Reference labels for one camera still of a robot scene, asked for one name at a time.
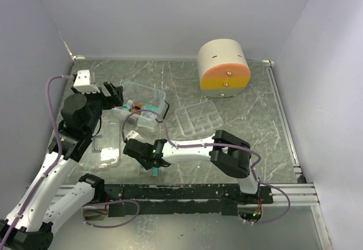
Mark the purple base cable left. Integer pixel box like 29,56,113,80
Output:
82,199,140,228

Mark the clear plastic storage box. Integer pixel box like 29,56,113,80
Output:
111,81,170,132

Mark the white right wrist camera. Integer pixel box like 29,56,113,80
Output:
125,130,143,142

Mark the teal bandage packet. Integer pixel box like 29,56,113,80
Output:
141,104,158,121

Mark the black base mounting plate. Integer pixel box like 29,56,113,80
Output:
86,183,273,217

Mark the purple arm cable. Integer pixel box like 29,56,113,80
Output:
0,74,76,242
121,111,261,183

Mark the white gauze pad on lid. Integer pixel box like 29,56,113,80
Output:
100,147,119,162

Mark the amber bottle orange label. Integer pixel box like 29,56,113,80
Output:
130,104,142,115

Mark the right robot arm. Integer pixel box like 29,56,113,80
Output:
123,130,260,204

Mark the round drawer cabinet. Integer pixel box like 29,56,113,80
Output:
197,39,251,98

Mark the white green medicine bottle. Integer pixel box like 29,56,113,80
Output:
121,100,134,112

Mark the aluminium frame rail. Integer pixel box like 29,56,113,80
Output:
263,60,319,206

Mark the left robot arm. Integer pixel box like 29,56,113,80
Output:
1,82,124,249

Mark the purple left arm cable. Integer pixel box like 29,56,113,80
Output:
0,74,76,242

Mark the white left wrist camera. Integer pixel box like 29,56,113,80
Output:
73,70,100,94

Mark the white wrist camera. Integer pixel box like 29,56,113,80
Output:
125,130,143,142
73,70,100,94

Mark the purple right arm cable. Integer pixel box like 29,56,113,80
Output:
121,111,261,183

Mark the clear plastic box lid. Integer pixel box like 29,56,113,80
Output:
79,120,120,171

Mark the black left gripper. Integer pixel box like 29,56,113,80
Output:
70,80,123,134

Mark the clear compartment tray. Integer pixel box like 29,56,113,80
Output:
175,100,224,137

